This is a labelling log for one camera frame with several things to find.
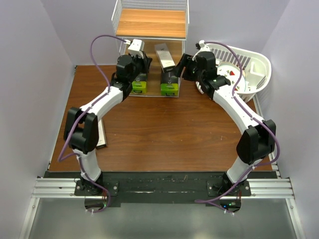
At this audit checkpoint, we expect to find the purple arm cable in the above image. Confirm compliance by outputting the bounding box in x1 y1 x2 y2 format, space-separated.
194 41 281 212
57 34 130 214

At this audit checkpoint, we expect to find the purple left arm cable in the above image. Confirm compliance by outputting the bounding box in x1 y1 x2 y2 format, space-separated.
57 34 130 214

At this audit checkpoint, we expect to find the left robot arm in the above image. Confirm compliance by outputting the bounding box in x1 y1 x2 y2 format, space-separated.
64 50 152 195

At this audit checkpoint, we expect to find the silver box with H logo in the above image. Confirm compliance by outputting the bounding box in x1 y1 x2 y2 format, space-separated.
96 119 108 149

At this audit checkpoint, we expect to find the black green razor box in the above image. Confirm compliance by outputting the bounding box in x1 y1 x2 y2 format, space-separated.
160 72 179 97
131 73 148 95

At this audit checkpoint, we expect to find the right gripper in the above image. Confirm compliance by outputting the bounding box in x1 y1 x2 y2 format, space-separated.
172 54 204 83

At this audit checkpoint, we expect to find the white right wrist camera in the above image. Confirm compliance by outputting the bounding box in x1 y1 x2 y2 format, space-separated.
194 40 211 57

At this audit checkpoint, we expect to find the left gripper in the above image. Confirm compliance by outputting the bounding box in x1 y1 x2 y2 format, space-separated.
129 52 153 83

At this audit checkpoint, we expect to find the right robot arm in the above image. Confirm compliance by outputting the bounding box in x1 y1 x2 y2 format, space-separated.
174 50 279 197

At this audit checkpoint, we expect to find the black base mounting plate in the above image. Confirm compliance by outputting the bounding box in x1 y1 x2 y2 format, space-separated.
44 171 277 212

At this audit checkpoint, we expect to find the watermelon pattern plate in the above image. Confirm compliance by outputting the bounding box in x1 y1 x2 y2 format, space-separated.
217 62 247 92

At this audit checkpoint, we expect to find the white wire wooden shelf rack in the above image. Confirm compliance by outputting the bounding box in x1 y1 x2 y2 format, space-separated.
111 0 189 98

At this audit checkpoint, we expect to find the white plastic dish basket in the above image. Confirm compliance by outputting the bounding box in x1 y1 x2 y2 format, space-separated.
207 43 272 103

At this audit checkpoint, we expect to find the narrow silver razor box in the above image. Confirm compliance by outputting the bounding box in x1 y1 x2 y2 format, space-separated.
155 43 175 73

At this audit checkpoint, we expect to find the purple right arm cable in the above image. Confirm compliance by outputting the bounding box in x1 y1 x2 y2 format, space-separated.
194 41 281 212

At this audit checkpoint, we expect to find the aluminium frame rail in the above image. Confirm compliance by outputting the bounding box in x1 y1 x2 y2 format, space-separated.
19 97 306 239

